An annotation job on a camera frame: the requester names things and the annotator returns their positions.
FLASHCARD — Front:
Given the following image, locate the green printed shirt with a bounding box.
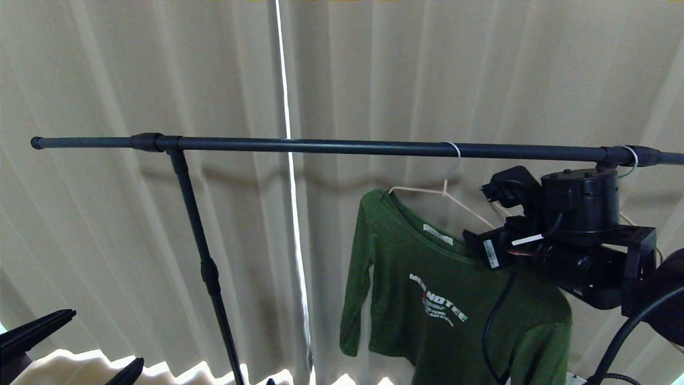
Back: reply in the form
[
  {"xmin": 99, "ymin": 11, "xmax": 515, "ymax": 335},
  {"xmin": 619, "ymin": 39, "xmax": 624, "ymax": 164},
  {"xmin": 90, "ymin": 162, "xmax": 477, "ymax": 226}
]
[{"xmin": 340, "ymin": 189, "xmax": 573, "ymax": 385}]

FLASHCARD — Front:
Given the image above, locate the black clothes rack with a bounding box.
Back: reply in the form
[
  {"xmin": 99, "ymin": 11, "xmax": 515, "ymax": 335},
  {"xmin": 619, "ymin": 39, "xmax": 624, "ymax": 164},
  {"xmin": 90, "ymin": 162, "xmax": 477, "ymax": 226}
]
[{"xmin": 30, "ymin": 132, "xmax": 684, "ymax": 385}]

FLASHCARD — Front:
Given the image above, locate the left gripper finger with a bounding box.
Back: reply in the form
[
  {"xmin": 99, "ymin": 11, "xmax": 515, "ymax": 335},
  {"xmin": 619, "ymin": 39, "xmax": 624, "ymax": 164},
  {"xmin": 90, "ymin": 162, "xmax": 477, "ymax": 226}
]
[
  {"xmin": 0, "ymin": 309, "xmax": 77, "ymax": 369},
  {"xmin": 104, "ymin": 357, "xmax": 145, "ymax": 385}
]

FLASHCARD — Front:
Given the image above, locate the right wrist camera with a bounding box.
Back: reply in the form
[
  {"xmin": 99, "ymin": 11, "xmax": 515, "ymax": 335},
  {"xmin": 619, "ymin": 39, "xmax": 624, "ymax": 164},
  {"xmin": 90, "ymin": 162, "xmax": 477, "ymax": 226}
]
[{"xmin": 481, "ymin": 166, "xmax": 543, "ymax": 214}]

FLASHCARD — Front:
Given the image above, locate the beige curtain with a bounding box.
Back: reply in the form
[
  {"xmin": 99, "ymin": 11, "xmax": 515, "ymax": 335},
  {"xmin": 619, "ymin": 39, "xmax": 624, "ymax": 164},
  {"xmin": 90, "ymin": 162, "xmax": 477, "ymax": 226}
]
[{"xmin": 0, "ymin": 0, "xmax": 684, "ymax": 385}]

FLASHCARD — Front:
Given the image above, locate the pink clothes hanger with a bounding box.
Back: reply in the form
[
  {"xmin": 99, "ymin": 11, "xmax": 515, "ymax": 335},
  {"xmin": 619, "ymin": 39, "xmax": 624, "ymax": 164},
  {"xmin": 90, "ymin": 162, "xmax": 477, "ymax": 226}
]
[
  {"xmin": 388, "ymin": 142, "xmax": 515, "ymax": 232},
  {"xmin": 617, "ymin": 145, "xmax": 666, "ymax": 263}
]

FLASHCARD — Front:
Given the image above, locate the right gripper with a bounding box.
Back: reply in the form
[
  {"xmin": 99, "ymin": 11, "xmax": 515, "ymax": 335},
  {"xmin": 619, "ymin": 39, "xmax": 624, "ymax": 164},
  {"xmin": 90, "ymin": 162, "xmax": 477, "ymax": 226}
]
[{"xmin": 462, "ymin": 217, "xmax": 540, "ymax": 271}]

